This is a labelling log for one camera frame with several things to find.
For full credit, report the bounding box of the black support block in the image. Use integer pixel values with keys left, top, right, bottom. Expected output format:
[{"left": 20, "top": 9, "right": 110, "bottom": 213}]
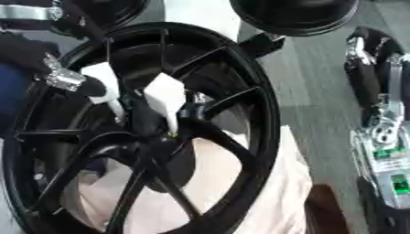
[{"left": 235, "top": 31, "right": 288, "bottom": 59}]

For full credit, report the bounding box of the black spoked wheel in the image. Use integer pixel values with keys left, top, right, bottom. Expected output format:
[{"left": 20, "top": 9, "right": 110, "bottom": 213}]
[{"left": 0, "top": 21, "right": 284, "bottom": 234}]

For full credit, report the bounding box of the white pin with thin stem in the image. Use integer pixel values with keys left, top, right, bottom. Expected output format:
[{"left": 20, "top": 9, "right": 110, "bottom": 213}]
[
  {"left": 142, "top": 71, "right": 189, "bottom": 137},
  {"left": 78, "top": 61, "right": 128, "bottom": 122}
]

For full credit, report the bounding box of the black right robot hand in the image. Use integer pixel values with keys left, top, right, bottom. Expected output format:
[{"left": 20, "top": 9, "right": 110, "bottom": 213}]
[{"left": 342, "top": 26, "right": 410, "bottom": 127}]

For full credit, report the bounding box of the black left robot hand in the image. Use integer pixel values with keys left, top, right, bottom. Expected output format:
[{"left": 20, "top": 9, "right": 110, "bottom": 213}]
[{"left": 0, "top": 29, "right": 109, "bottom": 97}]

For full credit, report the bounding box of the black round wheel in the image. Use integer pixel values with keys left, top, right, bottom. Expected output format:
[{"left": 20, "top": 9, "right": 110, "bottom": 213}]
[
  {"left": 227, "top": 0, "right": 362, "bottom": 37},
  {"left": 67, "top": 0, "right": 153, "bottom": 32}
]

